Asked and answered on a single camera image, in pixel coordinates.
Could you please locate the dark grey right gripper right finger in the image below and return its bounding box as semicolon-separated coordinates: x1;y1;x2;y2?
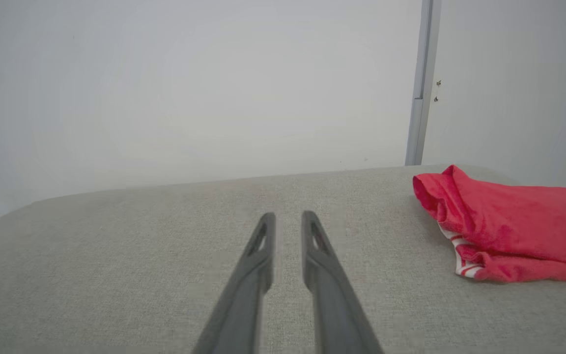
301;210;385;354

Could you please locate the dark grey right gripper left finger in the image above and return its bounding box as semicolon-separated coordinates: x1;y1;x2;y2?
192;212;277;354

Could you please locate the red garment with white trim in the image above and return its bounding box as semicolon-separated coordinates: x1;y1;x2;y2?
412;165;566;284

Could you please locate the grey fabric sofa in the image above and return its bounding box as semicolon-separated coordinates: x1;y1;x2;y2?
0;165;566;354

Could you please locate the grey metal post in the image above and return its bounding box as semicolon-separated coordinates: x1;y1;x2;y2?
405;0;443;166

